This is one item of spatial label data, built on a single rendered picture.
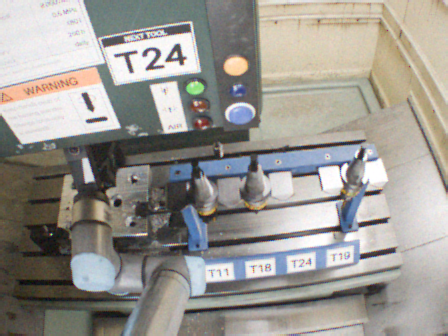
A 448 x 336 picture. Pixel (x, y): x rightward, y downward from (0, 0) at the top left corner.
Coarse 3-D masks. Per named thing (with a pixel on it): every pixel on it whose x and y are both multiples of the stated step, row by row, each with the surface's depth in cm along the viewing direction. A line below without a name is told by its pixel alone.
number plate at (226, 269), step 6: (216, 264) 101; (222, 264) 101; (228, 264) 101; (210, 270) 101; (216, 270) 101; (222, 270) 101; (228, 270) 101; (210, 276) 102; (216, 276) 102; (222, 276) 102; (228, 276) 102
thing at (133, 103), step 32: (96, 0) 33; (128, 0) 34; (160, 0) 34; (192, 0) 35; (256, 0) 36; (96, 32) 36; (256, 32) 39; (128, 96) 45; (192, 96) 46; (0, 128) 46; (128, 128) 49; (160, 128) 50; (192, 128) 50
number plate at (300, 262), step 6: (288, 258) 100; (294, 258) 100; (300, 258) 100; (306, 258) 100; (312, 258) 100; (288, 264) 101; (294, 264) 101; (300, 264) 101; (306, 264) 101; (312, 264) 101; (288, 270) 101; (294, 270) 101; (300, 270) 101
